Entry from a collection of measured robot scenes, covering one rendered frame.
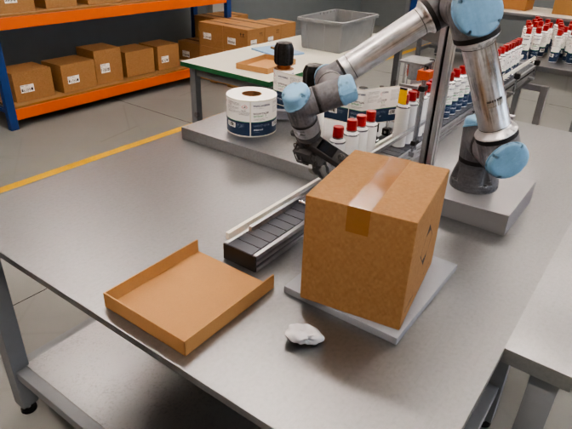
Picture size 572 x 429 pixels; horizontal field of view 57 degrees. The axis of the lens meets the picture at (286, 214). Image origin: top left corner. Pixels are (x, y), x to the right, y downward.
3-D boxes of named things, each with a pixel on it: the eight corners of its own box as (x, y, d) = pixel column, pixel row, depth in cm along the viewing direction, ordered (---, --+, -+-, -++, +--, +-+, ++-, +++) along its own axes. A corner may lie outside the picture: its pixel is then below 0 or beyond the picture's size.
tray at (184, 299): (197, 251, 143) (197, 238, 141) (273, 288, 130) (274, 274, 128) (105, 306, 122) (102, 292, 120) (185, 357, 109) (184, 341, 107)
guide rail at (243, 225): (403, 131, 214) (404, 126, 213) (406, 131, 214) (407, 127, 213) (225, 238, 137) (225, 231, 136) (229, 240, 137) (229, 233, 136)
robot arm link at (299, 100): (313, 93, 134) (282, 104, 134) (323, 123, 142) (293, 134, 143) (307, 75, 139) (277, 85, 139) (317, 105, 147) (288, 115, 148)
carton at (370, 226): (346, 239, 148) (355, 148, 135) (431, 263, 139) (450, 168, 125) (299, 297, 124) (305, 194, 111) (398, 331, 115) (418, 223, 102)
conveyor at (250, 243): (453, 111, 258) (454, 103, 256) (470, 115, 254) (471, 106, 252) (226, 256, 140) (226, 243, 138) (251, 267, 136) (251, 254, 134)
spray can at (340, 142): (331, 182, 173) (335, 122, 163) (345, 186, 170) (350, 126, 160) (322, 187, 169) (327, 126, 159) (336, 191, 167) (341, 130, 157)
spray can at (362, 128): (352, 168, 183) (358, 111, 173) (366, 173, 180) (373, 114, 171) (345, 174, 179) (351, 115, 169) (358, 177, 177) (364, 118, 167)
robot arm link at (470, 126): (489, 147, 172) (496, 107, 166) (506, 164, 160) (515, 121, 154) (453, 149, 172) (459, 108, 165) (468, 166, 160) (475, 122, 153)
